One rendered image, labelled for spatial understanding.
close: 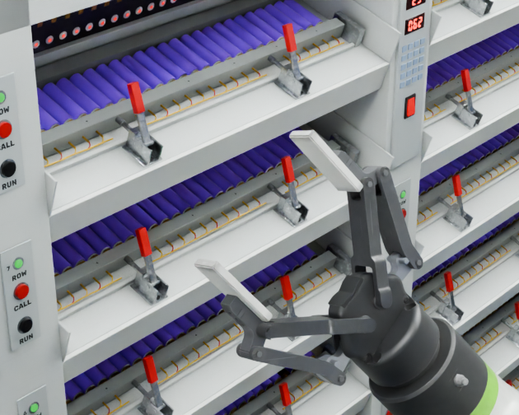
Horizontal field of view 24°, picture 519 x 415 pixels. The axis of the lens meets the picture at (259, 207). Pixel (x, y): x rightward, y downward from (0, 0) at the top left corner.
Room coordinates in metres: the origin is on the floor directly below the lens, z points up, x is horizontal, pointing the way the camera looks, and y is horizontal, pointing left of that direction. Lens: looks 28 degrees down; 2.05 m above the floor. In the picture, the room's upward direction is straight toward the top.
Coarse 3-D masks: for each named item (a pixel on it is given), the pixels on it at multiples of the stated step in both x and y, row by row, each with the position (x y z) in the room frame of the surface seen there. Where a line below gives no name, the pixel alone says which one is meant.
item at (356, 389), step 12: (324, 348) 1.61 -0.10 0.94; (348, 372) 1.60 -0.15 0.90; (360, 372) 1.58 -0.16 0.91; (312, 384) 1.56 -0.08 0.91; (348, 384) 1.57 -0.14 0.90; (360, 384) 1.58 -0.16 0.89; (324, 396) 1.54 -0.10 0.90; (336, 396) 1.54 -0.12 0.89; (348, 396) 1.55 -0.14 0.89; (360, 396) 1.55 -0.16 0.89; (276, 408) 1.49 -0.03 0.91; (300, 408) 1.50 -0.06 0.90; (312, 408) 1.51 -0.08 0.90; (324, 408) 1.51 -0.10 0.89; (336, 408) 1.52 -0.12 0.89; (348, 408) 1.52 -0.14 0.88; (360, 408) 1.57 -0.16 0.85
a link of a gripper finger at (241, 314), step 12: (228, 300) 0.80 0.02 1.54; (240, 300) 0.80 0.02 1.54; (228, 312) 0.80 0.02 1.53; (240, 312) 0.80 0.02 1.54; (252, 312) 0.80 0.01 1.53; (240, 324) 0.80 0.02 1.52; (252, 324) 0.80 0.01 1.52; (252, 336) 0.80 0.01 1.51; (240, 348) 0.80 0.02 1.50; (252, 360) 0.79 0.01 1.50
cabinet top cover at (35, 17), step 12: (36, 0) 1.12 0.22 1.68; (48, 0) 1.13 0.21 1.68; (60, 0) 1.15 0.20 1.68; (72, 0) 1.16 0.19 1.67; (84, 0) 1.17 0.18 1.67; (96, 0) 1.18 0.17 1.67; (108, 0) 1.19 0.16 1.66; (24, 12) 1.11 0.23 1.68; (36, 12) 1.12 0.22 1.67; (48, 12) 1.13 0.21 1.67; (60, 12) 1.15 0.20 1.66; (0, 24) 1.09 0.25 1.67
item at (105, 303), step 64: (320, 128) 1.65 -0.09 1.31; (192, 192) 1.44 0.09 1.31; (256, 192) 1.46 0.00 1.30; (320, 192) 1.52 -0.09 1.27; (64, 256) 1.26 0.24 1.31; (128, 256) 1.28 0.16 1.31; (192, 256) 1.33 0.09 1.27; (256, 256) 1.36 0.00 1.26; (64, 320) 1.18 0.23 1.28; (128, 320) 1.20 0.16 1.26
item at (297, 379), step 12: (300, 372) 1.55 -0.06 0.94; (276, 384) 1.51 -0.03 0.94; (288, 384) 1.52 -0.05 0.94; (300, 384) 1.54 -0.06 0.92; (264, 396) 1.49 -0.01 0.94; (276, 396) 1.49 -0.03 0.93; (300, 396) 1.52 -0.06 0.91; (240, 408) 1.45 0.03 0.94; (252, 408) 1.46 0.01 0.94; (264, 408) 1.48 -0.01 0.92
